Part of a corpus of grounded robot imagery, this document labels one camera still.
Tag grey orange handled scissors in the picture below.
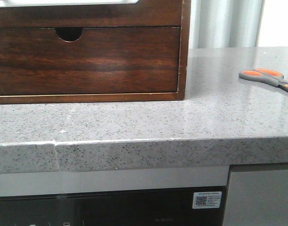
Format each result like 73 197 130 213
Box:
239 68 288 92

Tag dark wooden drawer cabinet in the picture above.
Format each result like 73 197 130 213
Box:
0 0 191 104

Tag white QR code sticker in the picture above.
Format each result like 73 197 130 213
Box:
192 192 222 209

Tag black built-in appliance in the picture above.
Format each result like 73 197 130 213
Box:
0 186 226 226

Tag white window curtain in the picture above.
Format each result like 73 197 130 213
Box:
189 0 288 48

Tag grey cabinet door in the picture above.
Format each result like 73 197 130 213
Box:
223 163 288 226

